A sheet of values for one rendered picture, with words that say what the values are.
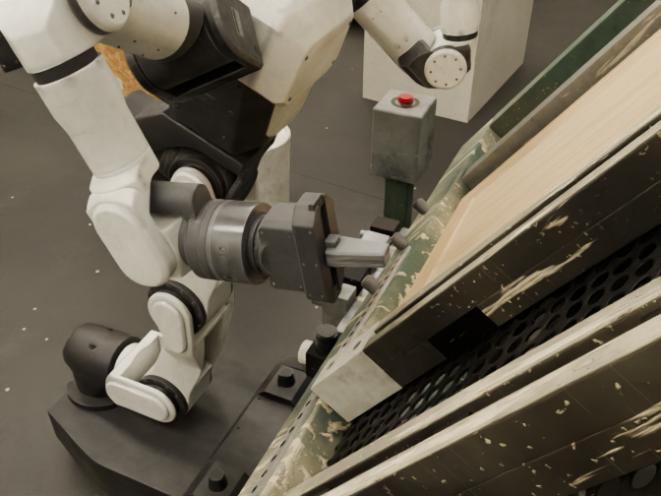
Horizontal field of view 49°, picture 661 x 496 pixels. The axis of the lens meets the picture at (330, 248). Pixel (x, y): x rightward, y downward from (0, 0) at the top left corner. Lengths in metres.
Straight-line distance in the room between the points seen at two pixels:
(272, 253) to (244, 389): 1.32
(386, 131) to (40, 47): 1.10
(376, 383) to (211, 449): 1.03
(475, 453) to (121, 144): 0.46
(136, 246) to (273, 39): 0.42
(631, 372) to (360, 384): 0.57
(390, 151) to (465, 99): 2.00
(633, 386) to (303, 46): 0.78
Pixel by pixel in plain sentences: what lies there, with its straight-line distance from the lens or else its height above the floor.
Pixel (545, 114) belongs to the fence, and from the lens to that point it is 1.38.
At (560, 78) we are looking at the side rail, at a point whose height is 1.05.
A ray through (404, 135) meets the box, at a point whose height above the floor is 0.88.
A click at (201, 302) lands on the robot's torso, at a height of 0.65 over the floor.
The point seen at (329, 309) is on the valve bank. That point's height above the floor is 0.73.
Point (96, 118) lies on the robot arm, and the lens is 0.74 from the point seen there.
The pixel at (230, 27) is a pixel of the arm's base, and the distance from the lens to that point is 0.97.
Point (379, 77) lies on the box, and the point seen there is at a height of 0.14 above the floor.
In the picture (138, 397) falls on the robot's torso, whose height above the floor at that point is 0.31.
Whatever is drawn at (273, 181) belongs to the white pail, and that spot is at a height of 0.22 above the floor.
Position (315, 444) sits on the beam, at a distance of 0.97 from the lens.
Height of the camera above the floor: 1.66
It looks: 37 degrees down
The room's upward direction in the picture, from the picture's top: straight up
